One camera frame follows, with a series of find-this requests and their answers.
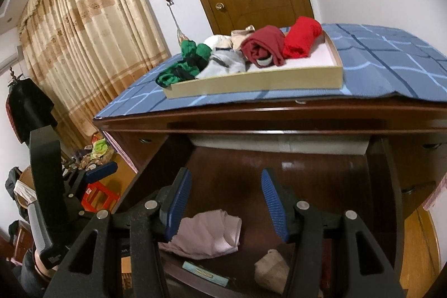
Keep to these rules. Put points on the pale pink underwear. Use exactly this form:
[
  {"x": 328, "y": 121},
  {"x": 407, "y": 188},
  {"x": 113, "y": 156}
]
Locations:
[{"x": 206, "y": 231}]

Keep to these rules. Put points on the green cloth heap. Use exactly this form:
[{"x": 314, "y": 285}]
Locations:
[{"x": 99, "y": 148}]

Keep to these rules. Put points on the blue checked tablecloth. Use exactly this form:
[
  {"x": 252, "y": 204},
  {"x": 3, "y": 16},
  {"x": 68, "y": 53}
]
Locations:
[{"x": 384, "y": 67}]

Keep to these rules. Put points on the grey white patterned underwear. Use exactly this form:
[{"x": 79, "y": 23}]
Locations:
[{"x": 223, "y": 64}]

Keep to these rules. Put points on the person's left forearm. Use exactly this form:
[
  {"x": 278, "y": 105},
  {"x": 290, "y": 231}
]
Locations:
[{"x": 42, "y": 266}]

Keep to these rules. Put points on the beige patterned curtain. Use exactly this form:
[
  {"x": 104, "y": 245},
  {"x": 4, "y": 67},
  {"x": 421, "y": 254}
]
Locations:
[{"x": 97, "y": 39}]

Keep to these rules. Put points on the black hanging clothes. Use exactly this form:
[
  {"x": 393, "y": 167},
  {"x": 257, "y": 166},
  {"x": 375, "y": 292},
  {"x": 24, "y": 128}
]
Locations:
[{"x": 24, "y": 106}]

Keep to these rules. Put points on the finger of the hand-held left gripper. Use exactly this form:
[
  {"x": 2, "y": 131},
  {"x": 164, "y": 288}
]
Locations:
[{"x": 104, "y": 169}]

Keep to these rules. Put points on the white air conditioner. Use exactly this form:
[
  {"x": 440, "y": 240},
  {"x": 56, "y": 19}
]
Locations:
[{"x": 8, "y": 59}]

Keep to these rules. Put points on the bright red sock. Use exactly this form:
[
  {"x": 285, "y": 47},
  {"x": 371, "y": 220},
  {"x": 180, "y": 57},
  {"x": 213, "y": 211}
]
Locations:
[{"x": 302, "y": 36}]

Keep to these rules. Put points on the light blue flat box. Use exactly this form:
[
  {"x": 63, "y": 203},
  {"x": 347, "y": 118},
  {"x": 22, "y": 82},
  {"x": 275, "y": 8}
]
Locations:
[{"x": 206, "y": 273}]

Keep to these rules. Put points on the brass door knob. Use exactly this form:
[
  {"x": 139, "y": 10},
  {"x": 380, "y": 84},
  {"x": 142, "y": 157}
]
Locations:
[{"x": 219, "y": 6}]

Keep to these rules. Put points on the wooden desk drawer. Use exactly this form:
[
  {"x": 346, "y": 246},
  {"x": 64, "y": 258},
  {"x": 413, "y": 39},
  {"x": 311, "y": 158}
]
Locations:
[{"x": 314, "y": 186}]

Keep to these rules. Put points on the curtain tieback tassel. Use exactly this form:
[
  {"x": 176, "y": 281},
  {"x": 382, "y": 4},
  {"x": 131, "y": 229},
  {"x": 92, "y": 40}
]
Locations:
[{"x": 181, "y": 31}]

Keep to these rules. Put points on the beige knitted garment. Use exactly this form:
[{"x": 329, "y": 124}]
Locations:
[{"x": 272, "y": 270}]

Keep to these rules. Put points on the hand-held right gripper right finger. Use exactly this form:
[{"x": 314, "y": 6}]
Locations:
[{"x": 276, "y": 203}]

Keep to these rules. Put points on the dark wooden desk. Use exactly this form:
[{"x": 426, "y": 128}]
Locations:
[{"x": 244, "y": 113}]

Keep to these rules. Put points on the white sock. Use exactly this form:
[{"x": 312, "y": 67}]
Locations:
[{"x": 216, "y": 41}]

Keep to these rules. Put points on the dark red sock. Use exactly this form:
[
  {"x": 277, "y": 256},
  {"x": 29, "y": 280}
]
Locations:
[{"x": 262, "y": 43}]

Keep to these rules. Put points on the red plastic stool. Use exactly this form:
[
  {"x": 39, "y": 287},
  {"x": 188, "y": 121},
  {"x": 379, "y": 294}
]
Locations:
[{"x": 101, "y": 195}]

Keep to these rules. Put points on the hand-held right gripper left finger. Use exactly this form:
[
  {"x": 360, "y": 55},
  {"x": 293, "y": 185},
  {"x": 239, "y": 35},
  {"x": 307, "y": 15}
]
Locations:
[{"x": 176, "y": 203}]

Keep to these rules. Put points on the beige underwear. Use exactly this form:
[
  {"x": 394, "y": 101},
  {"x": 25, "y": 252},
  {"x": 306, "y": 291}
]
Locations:
[{"x": 242, "y": 36}]

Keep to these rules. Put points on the beige shallow cardboard box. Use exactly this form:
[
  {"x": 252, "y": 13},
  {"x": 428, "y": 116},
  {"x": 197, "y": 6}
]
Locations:
[{"x": 279, "y": 81}]

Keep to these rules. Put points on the green underwear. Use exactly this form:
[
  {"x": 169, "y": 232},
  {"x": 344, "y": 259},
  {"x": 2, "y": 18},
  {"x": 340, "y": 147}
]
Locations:
[{"x": 185, "y": 64}]

